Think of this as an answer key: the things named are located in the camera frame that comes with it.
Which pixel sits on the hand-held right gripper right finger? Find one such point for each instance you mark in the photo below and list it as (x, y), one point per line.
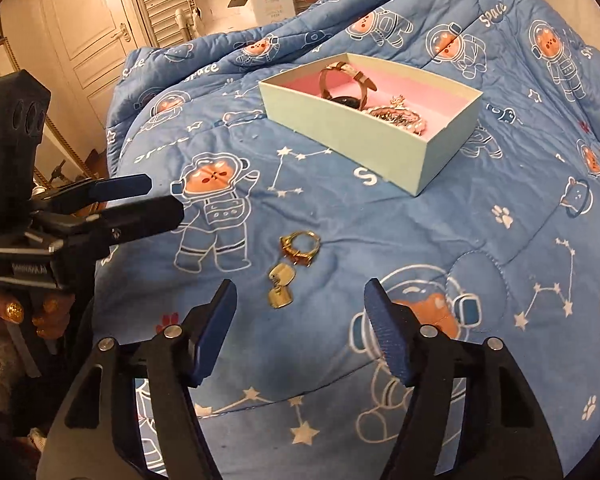
(387, 335)

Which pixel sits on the person's left hand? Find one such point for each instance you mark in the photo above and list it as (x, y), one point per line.
(50, 317)

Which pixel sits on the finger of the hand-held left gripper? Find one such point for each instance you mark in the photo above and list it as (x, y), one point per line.
(145, 217)
(125, 186)

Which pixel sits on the rose gold wristwatch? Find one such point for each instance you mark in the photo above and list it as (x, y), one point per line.
(352, 102)

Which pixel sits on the mint box with pink lining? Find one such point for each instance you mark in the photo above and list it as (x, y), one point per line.
(360, 145)

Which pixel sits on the gold square earring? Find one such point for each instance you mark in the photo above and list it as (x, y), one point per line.
(280, 300)
(282, 276)

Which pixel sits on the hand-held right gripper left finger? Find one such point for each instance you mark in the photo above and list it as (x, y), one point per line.
(215, 332)

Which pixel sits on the person's black pants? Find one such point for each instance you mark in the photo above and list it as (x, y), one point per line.
(5, 435)

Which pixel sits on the blue astronaut print blanket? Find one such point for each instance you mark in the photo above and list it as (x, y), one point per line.
(380, 220)

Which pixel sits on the white panelled door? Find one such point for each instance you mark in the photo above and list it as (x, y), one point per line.
(80, 35)

